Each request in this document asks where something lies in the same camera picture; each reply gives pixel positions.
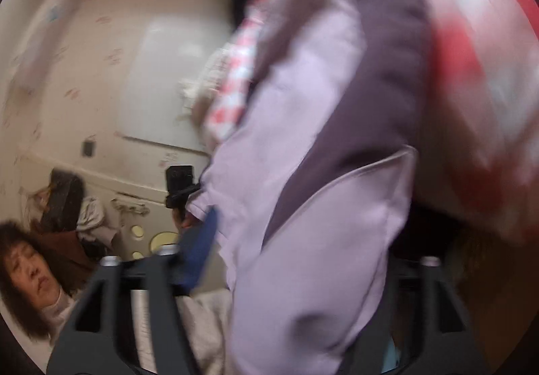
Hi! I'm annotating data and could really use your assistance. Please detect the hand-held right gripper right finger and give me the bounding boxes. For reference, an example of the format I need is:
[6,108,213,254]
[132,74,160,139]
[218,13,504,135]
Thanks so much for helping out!
[379,255,491,375]

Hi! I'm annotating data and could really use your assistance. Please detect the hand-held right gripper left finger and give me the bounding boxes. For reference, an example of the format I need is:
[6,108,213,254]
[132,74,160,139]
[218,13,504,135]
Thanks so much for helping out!
[45,207,220,375]

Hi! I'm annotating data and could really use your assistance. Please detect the purple jacket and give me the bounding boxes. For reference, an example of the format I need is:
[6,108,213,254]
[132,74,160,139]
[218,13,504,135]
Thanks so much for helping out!
[185,0,434,375]

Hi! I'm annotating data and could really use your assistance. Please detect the white clothes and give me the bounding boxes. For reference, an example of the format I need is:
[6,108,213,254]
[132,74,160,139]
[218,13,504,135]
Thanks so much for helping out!
[77,196,108,233]

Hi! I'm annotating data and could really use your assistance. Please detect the white cabinet with yellow circles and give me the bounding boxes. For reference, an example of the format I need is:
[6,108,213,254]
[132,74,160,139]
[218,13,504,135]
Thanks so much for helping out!
[109,185,186,262]

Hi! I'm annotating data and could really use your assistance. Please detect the beige quilt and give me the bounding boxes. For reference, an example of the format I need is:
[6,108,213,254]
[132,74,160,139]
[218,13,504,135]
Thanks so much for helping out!
[177,44,236,127]

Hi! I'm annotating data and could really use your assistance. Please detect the black bag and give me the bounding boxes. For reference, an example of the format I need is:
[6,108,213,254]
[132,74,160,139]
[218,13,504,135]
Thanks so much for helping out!
[44,168,85,233]

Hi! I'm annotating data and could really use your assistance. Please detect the brown cloth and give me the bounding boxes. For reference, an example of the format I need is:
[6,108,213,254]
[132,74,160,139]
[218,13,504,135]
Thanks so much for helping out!
[34,230,99,287]

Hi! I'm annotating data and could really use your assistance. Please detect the person's head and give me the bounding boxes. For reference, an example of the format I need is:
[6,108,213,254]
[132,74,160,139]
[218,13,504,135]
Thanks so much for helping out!
[0,220,64,348]

